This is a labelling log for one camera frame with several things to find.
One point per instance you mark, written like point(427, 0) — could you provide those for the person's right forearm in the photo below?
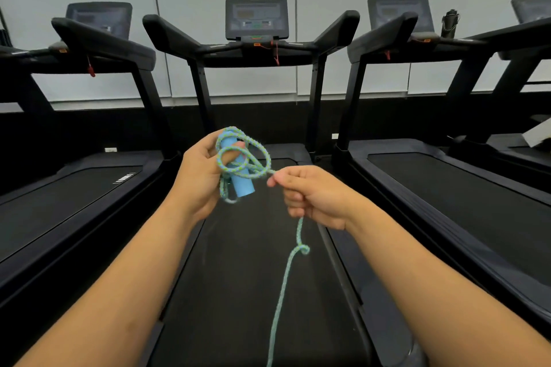
point(430, 298)

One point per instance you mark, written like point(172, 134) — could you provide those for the person's right hand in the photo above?
point(320, 199)

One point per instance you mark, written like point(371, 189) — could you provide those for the person's right thumb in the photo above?
point(280, 181)

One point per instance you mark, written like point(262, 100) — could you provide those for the person's left hand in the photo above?
point(196, 177)

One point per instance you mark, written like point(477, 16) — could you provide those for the person's left forearm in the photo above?
point(112, 293)

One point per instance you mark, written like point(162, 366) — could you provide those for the black treadmill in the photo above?
point(64, 207)
point(516, 48)
point(241, 293)
point(465, 207)

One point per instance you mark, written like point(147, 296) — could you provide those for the black water bottle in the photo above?
point(449, 25)

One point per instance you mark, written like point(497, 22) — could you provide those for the person's right middle finger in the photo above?
point(295, 197)

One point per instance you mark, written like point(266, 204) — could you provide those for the person's left thumb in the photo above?
point(234, 147)

